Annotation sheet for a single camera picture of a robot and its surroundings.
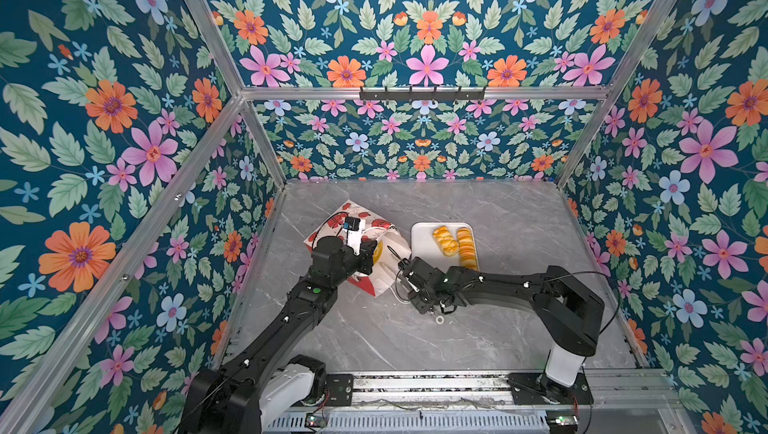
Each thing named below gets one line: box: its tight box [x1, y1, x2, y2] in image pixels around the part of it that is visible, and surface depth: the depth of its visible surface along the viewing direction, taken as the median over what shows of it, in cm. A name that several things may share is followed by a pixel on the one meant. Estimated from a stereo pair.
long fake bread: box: [457, 227, 478, 271], surface depth 100 cm
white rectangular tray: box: [410, 221, 480, 272], surface depth 101 cm
